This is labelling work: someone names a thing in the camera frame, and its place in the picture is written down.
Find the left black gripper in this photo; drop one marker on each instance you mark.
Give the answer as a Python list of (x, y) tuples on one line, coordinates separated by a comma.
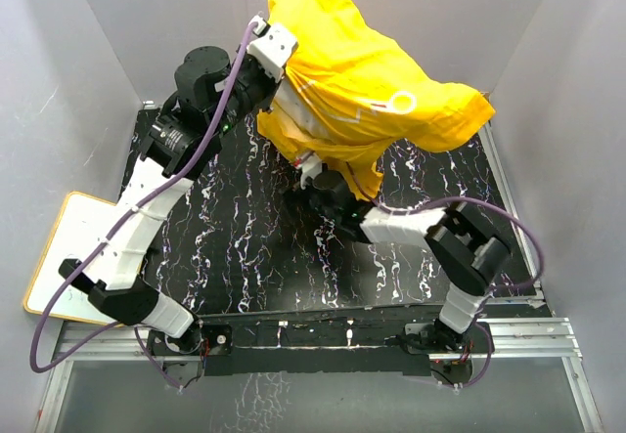
[(270, 85)]

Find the yellow Pikachu pillowcase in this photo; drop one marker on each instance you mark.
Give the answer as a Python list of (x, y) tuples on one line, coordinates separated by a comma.
[(367, 91)]

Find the white pillow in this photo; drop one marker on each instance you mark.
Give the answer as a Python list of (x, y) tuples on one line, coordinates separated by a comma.
[(298, 121)]

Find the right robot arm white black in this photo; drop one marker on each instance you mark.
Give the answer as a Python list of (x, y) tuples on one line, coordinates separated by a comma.
[(466, 246)]

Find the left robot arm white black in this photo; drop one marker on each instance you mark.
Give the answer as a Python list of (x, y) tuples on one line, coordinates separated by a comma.
[(213, 93)]

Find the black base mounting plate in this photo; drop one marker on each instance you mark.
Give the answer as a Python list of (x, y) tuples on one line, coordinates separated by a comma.
[(360, 339)]

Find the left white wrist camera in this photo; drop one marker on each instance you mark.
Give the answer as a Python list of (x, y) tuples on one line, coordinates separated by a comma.
[(272, 47)]

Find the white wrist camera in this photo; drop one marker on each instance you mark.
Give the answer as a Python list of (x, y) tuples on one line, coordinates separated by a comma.
[(272, 47), (309, 166)]

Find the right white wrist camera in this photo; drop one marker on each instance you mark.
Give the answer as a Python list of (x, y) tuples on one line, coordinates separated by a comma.
[(309, 166)]

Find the small whiteboard wooden frame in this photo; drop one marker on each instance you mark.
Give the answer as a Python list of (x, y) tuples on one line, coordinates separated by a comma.
[(82, 220)]

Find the aluminium extrusion frame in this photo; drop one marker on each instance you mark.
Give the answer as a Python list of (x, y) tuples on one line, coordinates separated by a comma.
[(234, 245)]

